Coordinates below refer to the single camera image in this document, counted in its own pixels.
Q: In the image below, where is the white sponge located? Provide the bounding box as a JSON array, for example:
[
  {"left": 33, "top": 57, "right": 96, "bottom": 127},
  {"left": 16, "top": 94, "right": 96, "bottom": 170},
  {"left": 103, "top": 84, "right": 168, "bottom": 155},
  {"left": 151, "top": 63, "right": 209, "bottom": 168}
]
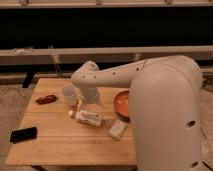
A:
[{"left": 108, "top": 120, "right": 127, "bottom": 141}]

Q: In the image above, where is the translucent plastic cup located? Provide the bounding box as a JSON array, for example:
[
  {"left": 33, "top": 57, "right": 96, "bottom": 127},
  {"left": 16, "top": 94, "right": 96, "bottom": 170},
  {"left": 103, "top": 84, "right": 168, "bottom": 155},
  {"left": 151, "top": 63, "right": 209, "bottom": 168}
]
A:
[{"left": 60, "top": 84, "right": 78, "bottom": 106}]

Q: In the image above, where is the orange bowl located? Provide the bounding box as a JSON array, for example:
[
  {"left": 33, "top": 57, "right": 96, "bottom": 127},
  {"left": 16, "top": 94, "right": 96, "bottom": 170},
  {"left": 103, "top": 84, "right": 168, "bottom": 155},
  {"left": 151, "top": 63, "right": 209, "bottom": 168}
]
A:
[{"left": 114, "top": 91, "right": 129, "bottom": 117}]

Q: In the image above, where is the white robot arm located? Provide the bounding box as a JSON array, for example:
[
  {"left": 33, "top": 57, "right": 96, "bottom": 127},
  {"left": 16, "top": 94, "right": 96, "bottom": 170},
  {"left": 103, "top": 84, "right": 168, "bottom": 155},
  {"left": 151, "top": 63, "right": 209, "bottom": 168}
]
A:
[{"left": 71, "top": 55, "right": 204, "bottom": 171}]

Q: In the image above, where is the black rectangular device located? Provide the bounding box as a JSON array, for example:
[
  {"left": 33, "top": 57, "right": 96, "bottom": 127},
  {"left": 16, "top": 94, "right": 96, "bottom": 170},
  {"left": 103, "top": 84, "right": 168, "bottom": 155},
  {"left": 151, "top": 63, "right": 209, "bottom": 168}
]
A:
[{"left": 10, "top": 127, "right": 37, "bottom": 143}]

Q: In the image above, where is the white bottle lying down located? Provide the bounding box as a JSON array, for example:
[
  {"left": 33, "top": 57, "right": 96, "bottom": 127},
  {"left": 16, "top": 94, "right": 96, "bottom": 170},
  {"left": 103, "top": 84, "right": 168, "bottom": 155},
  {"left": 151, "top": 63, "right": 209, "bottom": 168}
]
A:
[{"left": 68, "top": 110, "right": 103, "bottom": 127}]

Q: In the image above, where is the red snack bar wrapper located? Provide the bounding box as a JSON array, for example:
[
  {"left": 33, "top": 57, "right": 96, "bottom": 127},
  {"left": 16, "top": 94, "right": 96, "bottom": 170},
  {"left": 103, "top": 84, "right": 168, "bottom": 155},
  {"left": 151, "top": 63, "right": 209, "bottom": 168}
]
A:
[{"left": 36, "top": 95, "right": 57, "bottom": 105}]

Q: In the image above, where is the wooden table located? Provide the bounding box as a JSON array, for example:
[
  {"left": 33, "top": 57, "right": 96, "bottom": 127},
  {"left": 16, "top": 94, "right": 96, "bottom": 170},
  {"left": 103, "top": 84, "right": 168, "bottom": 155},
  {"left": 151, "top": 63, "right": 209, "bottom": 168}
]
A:
[{"left": 7, "top": 78, "right": 135, "bottom": 166}]

